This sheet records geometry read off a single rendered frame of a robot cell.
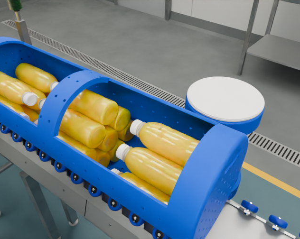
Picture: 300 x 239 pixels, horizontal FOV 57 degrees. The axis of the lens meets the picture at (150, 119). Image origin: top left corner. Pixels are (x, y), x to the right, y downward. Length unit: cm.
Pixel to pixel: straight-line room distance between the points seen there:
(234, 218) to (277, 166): 154
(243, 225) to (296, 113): 221
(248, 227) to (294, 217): 128
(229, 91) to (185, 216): 64
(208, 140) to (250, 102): 51
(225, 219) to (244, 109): 39
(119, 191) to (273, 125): 220
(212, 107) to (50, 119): 54
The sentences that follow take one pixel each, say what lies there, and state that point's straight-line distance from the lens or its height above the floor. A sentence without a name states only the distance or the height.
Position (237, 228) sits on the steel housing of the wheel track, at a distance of 82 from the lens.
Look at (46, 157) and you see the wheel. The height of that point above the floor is 97.
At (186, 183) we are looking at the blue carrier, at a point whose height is 120.
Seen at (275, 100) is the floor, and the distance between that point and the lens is 304.
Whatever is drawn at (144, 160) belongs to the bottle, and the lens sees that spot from 63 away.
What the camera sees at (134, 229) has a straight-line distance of 79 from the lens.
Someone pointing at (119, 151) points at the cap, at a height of 113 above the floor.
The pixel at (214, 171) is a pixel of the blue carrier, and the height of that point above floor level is 122.
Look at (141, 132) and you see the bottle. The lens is 66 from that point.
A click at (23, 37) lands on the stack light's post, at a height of 102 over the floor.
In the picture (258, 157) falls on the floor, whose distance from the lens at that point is 235.
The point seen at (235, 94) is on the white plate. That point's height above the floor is 104.
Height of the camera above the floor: 162
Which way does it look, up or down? 40 degrees down
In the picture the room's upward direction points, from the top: straight up
